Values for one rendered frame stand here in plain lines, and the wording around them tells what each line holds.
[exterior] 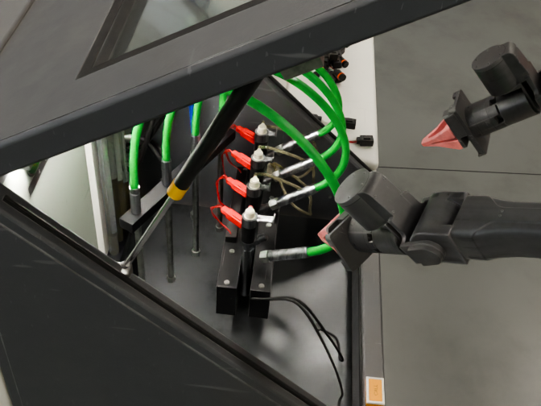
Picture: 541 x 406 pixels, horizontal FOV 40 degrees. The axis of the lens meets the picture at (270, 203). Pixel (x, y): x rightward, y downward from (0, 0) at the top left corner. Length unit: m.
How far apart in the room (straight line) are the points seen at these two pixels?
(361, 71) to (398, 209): 1.04
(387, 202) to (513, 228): 0.16
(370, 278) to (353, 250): 0.41
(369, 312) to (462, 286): 1.43
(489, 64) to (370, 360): 0.53
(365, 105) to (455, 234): 0.97
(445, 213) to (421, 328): 1.74
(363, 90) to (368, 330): 0.71
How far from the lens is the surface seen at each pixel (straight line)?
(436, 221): 0.89
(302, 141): 1.01
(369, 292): 1.41
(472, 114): 1.25
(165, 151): 1.30
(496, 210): 0.86
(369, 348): 1.33
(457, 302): 2.73
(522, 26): 4.46
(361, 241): 1.00
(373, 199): 0.90
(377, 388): 1.27
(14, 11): 1.08
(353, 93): 1.84
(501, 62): 1.19
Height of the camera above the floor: 2.01
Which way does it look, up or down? 43 degrees down
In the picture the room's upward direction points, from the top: 5 degrees clockwise
